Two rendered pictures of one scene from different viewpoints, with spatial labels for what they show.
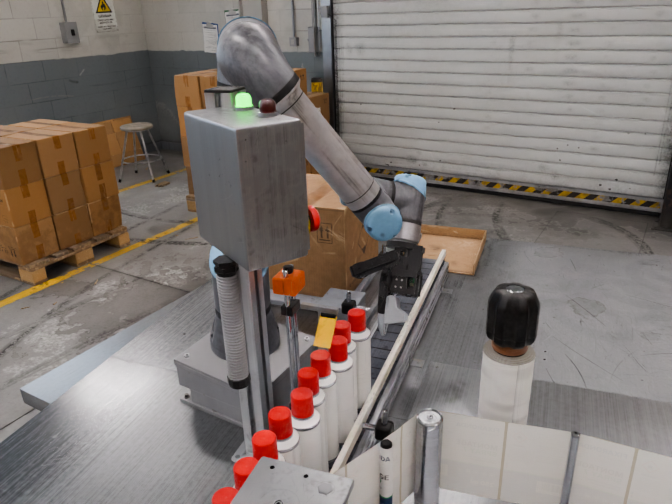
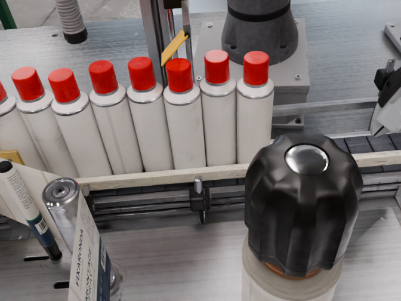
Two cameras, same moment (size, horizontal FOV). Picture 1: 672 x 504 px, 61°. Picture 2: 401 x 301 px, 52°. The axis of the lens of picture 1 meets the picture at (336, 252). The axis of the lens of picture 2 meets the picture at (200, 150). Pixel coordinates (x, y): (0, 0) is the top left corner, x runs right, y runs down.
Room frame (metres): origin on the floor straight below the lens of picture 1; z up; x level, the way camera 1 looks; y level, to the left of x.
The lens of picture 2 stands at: (0.69, -0.44, 1.38)
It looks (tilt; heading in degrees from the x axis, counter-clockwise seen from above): 45 degrees down; 69
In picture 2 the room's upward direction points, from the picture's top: 5 degrees counter-clockwise
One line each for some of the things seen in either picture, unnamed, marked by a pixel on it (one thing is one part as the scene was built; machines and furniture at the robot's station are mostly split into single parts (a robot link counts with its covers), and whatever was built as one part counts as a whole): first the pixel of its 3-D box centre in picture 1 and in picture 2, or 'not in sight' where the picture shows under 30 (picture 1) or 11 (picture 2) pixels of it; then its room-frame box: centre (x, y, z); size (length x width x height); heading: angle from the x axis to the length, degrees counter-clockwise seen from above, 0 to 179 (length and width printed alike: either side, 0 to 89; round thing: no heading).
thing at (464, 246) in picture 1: (441, 247); not in sight; (1.78, -0.36, 0.85); 0.30 x 0.26 x 0.04; 159
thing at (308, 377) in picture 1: (310, 425); (116, 124); (0.74, 0.05, 0.98); 0.05 x 0.05 x 0.20
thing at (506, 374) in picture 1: (507, 366); (288, 272); (0.82, -0.29, 1.03); 0.09 x 0.09 x 0.30
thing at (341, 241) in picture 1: (325, 233); not in sight; (1.60, 0.03, 0.99); 0.30 x 0.24 x 0.27; 158
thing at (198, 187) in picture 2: (384, 436); (201, 205); (0.82, -0.08, 0.89); 0.03 x 0.03 x 0.12; 69
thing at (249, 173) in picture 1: (248, 182); not in sight; (0.78, 0.12, 1.38); 0.17 x 0.10 x 0.19; 34
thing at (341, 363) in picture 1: (339, 389); (185, 123); (0.84, 0.00, 0.98); 0.05 x 0.05 x 0.20
